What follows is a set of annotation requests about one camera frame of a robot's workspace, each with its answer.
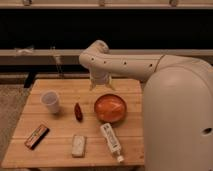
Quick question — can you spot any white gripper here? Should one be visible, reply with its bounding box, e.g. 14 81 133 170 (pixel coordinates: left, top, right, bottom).
89 69 114 91

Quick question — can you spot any white plastic bottle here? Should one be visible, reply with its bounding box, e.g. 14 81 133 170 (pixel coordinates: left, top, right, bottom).
100 123 124 163

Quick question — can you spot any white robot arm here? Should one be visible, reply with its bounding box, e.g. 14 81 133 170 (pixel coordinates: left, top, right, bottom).
79 40 213 171

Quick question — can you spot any orange ceramic bowl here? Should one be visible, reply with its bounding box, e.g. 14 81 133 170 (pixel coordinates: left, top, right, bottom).
94 94 127 123

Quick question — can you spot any dark red chili pepper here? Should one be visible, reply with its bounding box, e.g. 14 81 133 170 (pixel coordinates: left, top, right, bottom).
74 103 83 122

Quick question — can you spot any translucent plastic cup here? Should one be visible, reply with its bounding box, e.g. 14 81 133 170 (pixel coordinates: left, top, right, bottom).
40 91 60 114

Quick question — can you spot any wooden table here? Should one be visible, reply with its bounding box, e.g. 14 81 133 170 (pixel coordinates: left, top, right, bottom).
2 79 144 168

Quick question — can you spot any white sponge block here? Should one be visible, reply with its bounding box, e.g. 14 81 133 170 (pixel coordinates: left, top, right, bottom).
71 135 86 157

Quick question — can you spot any black orange rectangular box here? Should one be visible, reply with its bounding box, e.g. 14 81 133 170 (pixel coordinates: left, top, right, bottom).
24 124 50 150

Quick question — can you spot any grey metal rail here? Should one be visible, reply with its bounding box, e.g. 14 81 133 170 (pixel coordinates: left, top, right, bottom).
0 49 213 65

